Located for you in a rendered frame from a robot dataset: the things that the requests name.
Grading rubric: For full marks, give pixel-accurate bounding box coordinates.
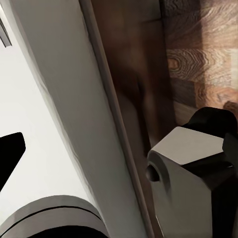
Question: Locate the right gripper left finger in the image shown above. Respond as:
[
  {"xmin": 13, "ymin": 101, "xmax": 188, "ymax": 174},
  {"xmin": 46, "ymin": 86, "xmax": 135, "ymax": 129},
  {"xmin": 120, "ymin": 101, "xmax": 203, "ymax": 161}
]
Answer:
[{"xmin": 0, "ymin": 132, "xmax": 26, "ymax": 191}]

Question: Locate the hardback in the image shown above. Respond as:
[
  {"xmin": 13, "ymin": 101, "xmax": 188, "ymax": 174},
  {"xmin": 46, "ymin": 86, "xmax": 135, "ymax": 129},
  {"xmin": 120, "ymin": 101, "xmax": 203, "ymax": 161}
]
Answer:
[{"xmin": 0, "ymin": 18, "xmax": 12, "ymax": 48}]

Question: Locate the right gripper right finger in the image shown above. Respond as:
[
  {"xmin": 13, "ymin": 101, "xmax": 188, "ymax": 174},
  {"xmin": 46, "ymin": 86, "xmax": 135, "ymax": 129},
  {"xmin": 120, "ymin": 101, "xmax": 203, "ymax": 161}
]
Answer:
[{"xmin": 222, "ymin": 132, "xmax": 238, "ymax": 172}]

